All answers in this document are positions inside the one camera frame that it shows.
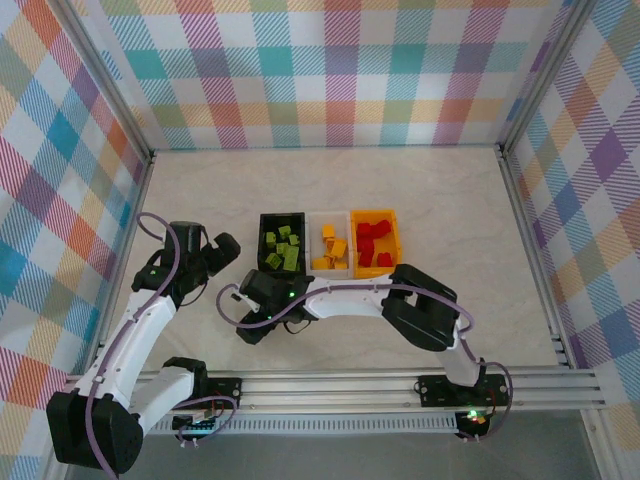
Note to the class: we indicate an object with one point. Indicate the long green lego brick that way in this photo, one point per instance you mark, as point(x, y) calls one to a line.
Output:
point(291, 260)

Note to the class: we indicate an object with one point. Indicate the aluminium table side rail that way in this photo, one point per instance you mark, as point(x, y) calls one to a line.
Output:
point(127, 240)
point(529, 240)

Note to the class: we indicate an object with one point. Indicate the orange plastic bin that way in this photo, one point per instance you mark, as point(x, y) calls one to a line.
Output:
point(395, 245)

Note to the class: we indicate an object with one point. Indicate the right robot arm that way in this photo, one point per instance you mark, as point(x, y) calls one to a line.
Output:
point(350, 302)

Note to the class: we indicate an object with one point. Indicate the yellow lego brick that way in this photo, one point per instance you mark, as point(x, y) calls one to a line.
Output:
point(319, 262)
point(341, 248)
point(328, 231)
point(330, 260)
point(341, 265)
point(330, 243)

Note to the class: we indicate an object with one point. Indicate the white plastic bin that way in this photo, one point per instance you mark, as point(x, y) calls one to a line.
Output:
point(317, 225)

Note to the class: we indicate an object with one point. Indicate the wide aluminium mounting rail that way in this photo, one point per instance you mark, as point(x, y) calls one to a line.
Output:
point(325, 392)

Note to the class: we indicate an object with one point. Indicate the aluminium frame post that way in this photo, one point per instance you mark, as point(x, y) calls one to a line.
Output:
point(106, 75)
point(542, 75)

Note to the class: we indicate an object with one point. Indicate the black plastic bin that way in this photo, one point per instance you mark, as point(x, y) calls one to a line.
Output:
point(270, 222)

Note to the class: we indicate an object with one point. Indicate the red lego brick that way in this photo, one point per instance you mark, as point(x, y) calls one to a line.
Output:
point(386, 228)
point(364, 229)
point(366, 257)
point(377, 228)
point(385, 260)
point(366, 245)

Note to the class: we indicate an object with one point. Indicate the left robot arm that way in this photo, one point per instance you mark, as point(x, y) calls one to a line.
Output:
point(135, 340)

